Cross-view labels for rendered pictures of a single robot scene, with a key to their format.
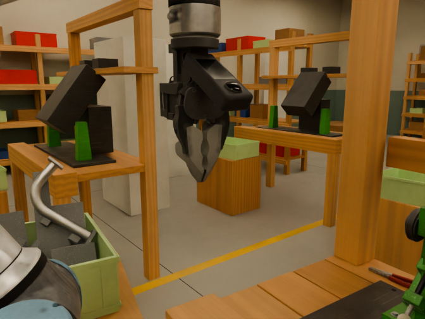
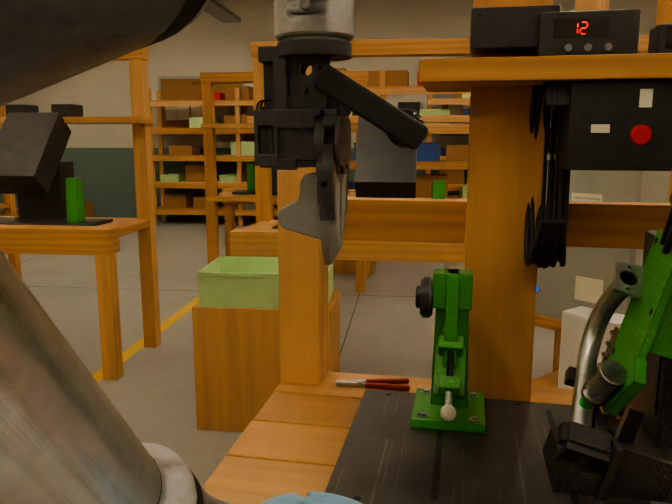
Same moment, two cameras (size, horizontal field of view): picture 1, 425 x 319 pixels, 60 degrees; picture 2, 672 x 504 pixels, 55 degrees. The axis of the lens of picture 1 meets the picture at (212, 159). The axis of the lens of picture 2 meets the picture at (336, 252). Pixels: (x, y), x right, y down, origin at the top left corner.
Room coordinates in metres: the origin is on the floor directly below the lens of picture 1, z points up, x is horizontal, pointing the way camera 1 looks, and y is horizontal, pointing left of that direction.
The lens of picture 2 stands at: (0.11, 0.46, 1.40)
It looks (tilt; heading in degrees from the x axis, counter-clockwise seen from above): 10 degrees down; 314
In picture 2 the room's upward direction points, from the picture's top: straight up
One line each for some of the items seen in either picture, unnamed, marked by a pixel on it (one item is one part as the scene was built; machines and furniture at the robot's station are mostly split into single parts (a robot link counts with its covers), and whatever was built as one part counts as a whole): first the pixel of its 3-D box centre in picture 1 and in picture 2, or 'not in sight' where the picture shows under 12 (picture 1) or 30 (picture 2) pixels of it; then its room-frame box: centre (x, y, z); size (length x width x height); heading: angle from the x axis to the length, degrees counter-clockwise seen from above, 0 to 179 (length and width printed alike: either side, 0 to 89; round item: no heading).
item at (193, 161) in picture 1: (186, 152); (308, 220); (0.56, 0.04, 1.33); 0.06 x 0.03 x 0.09; 33
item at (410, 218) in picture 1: (415, 224); (424, 297); (0.78, -0.46, 1.12); 0.07 x 0.03 x 0.08; 123
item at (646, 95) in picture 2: not in sight; (614, 126); (0.56, -0.70, 1.42); 0.17 x 0.12 x 0.15; 33
